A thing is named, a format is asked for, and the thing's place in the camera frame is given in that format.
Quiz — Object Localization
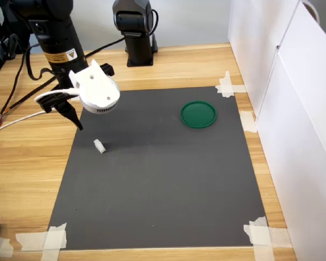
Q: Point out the small white plastic terminal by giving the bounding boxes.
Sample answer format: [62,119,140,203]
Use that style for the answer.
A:
[93,139,107,154]

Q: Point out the round green lid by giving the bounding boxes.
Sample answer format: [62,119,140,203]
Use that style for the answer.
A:
[180,100,217,130]

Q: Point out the black bag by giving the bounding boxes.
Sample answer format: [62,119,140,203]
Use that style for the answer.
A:
[0,0,35,59]

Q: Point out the dark grey mat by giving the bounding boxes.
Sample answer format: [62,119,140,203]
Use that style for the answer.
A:
[47,86,269,250]

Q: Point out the white partition panel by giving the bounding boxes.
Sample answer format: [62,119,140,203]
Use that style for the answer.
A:
[255,0,326,261]
[227,0,301,117]

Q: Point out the white camera cable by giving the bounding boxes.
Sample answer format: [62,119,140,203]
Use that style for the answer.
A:
[0,88,81,136]

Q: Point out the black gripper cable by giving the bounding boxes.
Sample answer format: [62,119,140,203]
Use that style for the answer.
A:
[25,45,58,81]

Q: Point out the thin black cable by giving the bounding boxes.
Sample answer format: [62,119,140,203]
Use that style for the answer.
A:
[0,50,28,117]

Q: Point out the thick black braided cable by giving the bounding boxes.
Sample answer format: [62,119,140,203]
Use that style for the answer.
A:
[0,37,126,134]

